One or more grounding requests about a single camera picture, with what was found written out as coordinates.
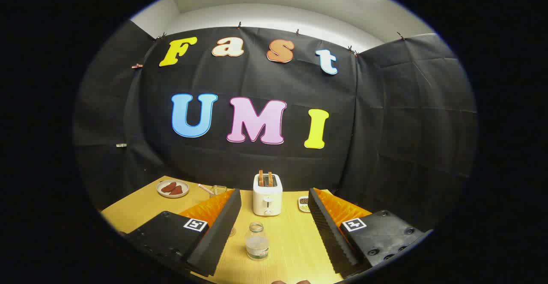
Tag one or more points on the toast slice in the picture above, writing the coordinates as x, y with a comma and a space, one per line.
260, 177
270, 178

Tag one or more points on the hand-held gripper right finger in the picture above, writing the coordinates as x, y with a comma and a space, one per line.
329, 237

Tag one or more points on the wooden table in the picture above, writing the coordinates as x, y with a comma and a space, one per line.
291, 241

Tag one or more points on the white divided seed tray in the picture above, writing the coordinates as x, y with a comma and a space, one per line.
304, 204

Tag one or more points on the white round plate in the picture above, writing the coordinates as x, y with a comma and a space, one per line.
161, 192

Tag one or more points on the brown food piece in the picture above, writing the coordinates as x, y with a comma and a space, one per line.
177, 190
168, 187

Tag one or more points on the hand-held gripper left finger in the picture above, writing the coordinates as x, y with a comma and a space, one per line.
218, 237

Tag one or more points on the pink straw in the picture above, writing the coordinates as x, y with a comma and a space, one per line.
204, 188

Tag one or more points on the clear plastic juice bottle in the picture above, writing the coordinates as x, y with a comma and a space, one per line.
257, 245

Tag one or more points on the white toaster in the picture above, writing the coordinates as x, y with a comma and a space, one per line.
267, 200

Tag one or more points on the black backdrop cloth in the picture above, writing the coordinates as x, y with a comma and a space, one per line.
265, 82

